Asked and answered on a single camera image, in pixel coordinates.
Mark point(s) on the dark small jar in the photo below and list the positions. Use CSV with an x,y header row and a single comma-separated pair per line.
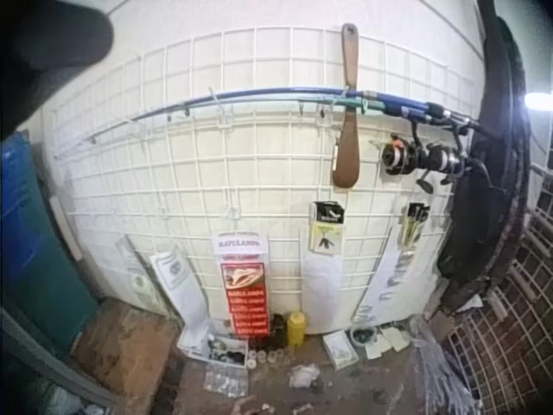
x,y
278,330

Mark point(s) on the long white tackle packet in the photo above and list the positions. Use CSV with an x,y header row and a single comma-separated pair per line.
x,y
382,276

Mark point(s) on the red white hook card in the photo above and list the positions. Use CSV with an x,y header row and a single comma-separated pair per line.
x,y
244,294

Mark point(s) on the bright lamp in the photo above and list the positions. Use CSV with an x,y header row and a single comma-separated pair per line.
x,y
539,100

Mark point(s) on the small black tackle packet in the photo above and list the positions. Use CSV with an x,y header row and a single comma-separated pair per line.
x,y
414,225

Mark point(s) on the thin grey fishing rod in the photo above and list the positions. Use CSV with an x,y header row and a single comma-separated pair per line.
x,y
142,125

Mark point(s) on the green banknote print paper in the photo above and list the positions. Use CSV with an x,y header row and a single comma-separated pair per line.
x,y
140,283

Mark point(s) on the brown cardboard pieces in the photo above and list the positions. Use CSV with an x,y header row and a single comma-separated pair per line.
x,y
449,311

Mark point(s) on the clear plastic netting heap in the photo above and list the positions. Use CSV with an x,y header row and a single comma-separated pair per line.
x,y
440,380

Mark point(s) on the white box of parts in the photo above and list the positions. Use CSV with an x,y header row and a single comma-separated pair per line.
x,y
216,348

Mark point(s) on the clear plastic compartment box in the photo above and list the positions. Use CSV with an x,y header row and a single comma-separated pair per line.
x,y
225,380

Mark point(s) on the brown wooden paddle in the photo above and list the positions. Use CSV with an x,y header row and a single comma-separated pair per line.
x,y
345,164

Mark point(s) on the yellow plastic bottle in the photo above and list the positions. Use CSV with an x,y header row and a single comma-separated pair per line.
x,y
296,329

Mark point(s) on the heap of white packets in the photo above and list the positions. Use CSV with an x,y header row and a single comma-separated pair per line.
x,y
389,342

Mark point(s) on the black spinning reel orange spool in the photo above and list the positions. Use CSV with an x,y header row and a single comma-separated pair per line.
x,y
399,156

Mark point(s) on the black hanging rod bag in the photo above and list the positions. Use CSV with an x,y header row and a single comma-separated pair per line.
x,y
488,207

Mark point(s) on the black yellow tackle packet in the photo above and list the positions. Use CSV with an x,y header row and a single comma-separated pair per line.
x,y
327,225

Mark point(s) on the small white box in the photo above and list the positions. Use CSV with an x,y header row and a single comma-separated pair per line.
x,y
340,351

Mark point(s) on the white paper sheet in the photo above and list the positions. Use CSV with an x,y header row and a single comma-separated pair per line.
x,y
322,294

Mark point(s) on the black silver spinning reel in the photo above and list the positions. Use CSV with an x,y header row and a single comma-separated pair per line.
x,y
445,159

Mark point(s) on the row of white spools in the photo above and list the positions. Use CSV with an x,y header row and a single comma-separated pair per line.
x,y
264,358

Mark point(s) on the blue fishing rod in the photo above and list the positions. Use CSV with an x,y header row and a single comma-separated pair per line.
x,y
268,92

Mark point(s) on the blue green door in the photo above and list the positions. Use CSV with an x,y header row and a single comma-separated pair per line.
x,y
39,259

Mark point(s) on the crumpled white plastic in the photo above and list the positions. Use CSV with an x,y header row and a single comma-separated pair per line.
x,y
303,375

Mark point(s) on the white leaflet green emblem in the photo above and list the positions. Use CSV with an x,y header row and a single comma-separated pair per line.
x,y
179,285

